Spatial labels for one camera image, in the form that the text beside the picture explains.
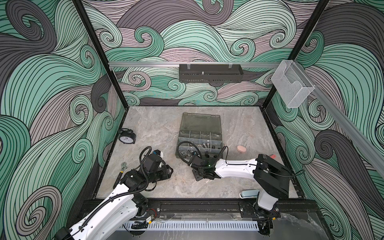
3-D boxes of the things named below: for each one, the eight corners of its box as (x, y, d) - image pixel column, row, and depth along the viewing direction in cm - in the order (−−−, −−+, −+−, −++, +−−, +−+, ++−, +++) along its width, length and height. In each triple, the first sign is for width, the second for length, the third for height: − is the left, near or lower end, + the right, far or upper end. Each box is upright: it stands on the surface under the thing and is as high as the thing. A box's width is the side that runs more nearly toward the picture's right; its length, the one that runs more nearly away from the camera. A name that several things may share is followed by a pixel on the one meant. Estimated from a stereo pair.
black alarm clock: (122, 144, 100) (116, 134, 92) (124, 137, 104) (119, 128, 95) (135, 144, 100) (130, 134, 92) (137, 137, 104) (132, 128, 95)
